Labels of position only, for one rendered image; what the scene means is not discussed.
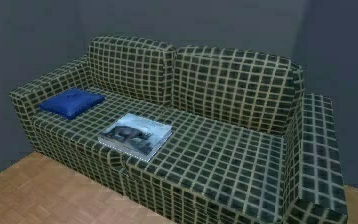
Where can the grey picture book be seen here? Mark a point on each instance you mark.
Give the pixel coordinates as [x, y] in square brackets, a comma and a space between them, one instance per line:
[135, 135]

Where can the green checked sofa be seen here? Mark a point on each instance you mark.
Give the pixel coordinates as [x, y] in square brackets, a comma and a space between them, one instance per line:
[227, 156]

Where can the blue cushion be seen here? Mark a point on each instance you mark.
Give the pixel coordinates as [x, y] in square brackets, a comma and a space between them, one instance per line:
[72, 102]

